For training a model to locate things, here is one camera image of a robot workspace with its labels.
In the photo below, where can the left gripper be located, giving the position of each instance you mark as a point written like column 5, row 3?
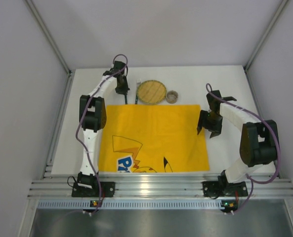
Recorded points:
column 122, row 89

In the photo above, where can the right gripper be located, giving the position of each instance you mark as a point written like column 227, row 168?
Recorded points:
column 211, row 123

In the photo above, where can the yellow pikachu placemat cloth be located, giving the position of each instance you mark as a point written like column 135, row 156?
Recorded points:
column 153, row 139

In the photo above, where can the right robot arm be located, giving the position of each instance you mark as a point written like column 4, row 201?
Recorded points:
column 259, row 144

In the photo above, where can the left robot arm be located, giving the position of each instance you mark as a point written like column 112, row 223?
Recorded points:
column 92, row 119

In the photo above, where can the round woven bamboo plate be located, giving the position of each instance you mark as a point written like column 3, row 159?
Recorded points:
column 152, row 92

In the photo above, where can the speckled ceramic cup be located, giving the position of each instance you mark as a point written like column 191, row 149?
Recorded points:
column 171, row 97

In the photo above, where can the fork with green handle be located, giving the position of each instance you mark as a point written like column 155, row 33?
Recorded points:
column 138, row 83

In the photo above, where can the right aluminium frame post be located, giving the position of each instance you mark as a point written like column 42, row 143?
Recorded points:
column 283, row 4

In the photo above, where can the aluminium frame post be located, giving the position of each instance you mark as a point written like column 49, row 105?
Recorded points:
column 283, row 4
column 47, row 34

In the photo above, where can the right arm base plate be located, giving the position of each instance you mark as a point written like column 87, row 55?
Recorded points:
column 213, row 189

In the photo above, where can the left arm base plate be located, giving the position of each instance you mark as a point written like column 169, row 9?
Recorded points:
column 87, row 191

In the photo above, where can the left aluminium frame post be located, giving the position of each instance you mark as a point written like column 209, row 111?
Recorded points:
column 47, row 34

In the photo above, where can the aluminium mounting rail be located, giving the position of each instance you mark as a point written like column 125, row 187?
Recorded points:
column 154, row 186

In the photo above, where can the slotted cable duct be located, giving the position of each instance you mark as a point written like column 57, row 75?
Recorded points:
column 144, row 204

